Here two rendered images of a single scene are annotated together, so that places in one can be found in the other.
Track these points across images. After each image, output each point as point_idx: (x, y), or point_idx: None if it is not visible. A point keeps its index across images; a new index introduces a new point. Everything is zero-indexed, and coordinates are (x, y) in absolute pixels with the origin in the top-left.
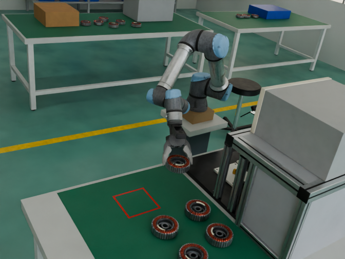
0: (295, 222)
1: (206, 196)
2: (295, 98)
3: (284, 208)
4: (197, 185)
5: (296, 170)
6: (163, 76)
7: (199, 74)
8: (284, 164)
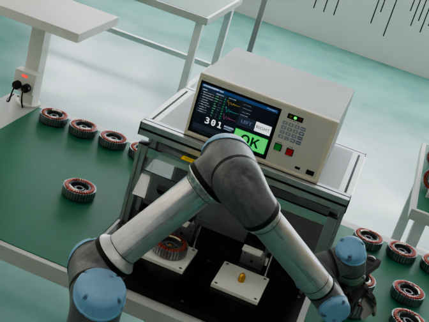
0: None
1: (307, 307)
2: (325, 104)
3: None
4: (299, 321)
5: (344, 156)
6: (322, 268)
7: (108, 287)
8: (344, 163)
